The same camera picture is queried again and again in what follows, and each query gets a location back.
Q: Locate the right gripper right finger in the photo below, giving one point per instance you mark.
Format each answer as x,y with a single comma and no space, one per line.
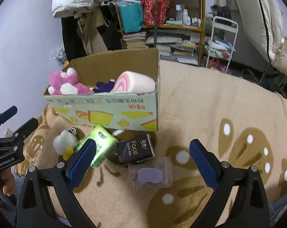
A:
250,208

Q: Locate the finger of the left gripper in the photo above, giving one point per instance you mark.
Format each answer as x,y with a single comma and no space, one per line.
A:
8,114
22,129

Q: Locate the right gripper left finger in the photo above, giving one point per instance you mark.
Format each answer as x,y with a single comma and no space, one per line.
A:
36,209

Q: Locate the white duck plush keychain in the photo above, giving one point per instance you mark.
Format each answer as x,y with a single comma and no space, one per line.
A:
65,143

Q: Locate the green tissue pack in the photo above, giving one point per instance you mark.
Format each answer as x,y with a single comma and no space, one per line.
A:
105,143

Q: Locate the pink bear plush toy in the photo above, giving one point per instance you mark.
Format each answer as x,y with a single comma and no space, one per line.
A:
67,83

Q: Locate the black Face tissue pack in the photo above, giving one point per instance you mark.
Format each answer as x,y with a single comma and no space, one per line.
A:
136,150

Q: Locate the purple black plush toy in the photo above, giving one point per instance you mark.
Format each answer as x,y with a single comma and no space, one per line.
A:
104,87

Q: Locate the pink swirl roll plush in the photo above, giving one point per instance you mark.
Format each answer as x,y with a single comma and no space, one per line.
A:
132,82

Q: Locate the person left hand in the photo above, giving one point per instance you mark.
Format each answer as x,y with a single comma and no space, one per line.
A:
9,184

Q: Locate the blue fuzzy blanket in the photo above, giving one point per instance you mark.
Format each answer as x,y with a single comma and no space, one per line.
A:
277,209

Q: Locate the beige patterned blanket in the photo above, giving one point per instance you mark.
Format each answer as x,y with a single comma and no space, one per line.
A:
240,122

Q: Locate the plastic bag of plushies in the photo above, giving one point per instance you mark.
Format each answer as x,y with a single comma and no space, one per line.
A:
60,56

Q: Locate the purple eye mask in bag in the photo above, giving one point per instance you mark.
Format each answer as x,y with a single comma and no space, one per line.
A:
154,173

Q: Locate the open cardboard box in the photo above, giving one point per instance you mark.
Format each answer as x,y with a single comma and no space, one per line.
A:
114,110

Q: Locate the black hanging coat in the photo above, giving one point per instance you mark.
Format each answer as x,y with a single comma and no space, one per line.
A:
72,43

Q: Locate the beige trench coat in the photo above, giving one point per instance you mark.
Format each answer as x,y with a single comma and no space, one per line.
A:
91,39

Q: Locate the stack of books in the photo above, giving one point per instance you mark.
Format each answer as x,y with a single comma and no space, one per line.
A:
135,40

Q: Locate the cream folded mattress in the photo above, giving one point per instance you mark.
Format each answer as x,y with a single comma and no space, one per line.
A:
263,24

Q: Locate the teal bag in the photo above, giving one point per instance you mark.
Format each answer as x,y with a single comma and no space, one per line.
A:
131,15

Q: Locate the white rolling cart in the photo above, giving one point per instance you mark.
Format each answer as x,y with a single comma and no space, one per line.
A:
220,51

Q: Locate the red patterned bag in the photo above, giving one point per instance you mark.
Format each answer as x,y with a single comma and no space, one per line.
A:
149,9

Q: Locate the wooden bookshelf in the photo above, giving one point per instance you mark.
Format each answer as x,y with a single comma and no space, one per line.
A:
174,27

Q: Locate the green pole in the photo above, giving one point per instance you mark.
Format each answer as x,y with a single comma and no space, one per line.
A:
155,23

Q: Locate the wall power outlet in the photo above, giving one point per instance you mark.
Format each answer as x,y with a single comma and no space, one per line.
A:
8,133

